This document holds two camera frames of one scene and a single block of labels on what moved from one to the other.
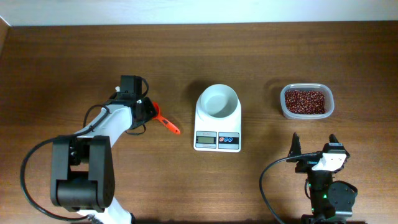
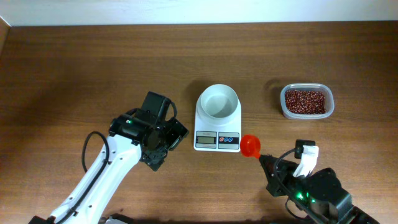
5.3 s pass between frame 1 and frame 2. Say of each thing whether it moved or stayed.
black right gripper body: moved
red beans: stayed
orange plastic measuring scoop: moved
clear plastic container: stayed
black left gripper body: moved
